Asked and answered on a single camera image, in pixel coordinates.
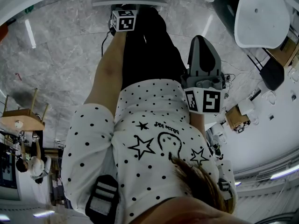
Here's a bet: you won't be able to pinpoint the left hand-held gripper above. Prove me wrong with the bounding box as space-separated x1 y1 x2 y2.
109 4 139 33

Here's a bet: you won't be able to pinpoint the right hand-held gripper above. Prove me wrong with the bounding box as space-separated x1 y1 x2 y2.
181 35 226 114

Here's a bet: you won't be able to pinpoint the person's right forearm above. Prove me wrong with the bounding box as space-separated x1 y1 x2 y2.
188 112 208 139

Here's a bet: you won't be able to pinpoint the person's left forearm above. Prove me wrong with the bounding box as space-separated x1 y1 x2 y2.
82 30 128 106

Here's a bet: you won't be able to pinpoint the white sneaker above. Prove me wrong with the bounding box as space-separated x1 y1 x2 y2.
149 4 164 14

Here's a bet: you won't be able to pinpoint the black trousers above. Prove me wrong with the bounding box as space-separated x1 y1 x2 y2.
120 6 188 92

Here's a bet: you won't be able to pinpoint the white box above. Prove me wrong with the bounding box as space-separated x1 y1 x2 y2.
237 98 256 116

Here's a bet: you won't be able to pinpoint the black chair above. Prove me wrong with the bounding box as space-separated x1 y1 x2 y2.
247 54 285 91

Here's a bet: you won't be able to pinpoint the white bathtub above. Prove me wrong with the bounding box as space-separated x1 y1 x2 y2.
212 0 292 49

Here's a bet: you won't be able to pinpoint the large cardboard box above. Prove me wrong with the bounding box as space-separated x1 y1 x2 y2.
265 36 299 68

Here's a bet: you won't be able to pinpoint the white polka dot shirt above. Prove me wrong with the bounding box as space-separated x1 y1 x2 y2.
60 78 238 224

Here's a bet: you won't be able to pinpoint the orange sofa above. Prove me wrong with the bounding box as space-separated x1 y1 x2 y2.
0 23 10 43

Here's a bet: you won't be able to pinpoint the wooden stool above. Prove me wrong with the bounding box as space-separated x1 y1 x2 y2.
0 88 50 132

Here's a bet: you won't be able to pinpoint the person's head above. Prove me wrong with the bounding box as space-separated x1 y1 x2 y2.
130 196 254 224

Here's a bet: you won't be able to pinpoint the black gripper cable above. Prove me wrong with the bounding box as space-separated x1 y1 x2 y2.
100 29 115 57

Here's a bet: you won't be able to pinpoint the black grey shoulder strap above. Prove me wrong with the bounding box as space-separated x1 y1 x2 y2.
84 174 120 224
218 178 234 193

